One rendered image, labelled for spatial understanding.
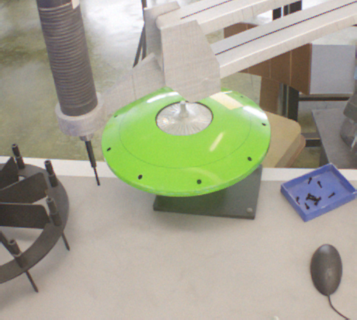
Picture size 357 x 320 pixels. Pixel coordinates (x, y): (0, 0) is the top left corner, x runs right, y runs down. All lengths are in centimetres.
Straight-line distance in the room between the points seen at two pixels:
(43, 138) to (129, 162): 198
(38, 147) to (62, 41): 235
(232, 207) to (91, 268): 29
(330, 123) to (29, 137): 193
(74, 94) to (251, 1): 19
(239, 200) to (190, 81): 54
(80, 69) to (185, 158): 43
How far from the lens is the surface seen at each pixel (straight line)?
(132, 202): 103
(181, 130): 90
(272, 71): 174
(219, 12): 48
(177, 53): 47
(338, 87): 253
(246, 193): 101
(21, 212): 93
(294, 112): 226
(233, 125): 91
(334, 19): 56
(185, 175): 84
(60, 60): 45
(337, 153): 123
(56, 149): 273
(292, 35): 53
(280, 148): 158
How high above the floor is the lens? 164
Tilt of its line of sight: 39 degrees down
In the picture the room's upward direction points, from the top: 6 degrees counter-clockwise
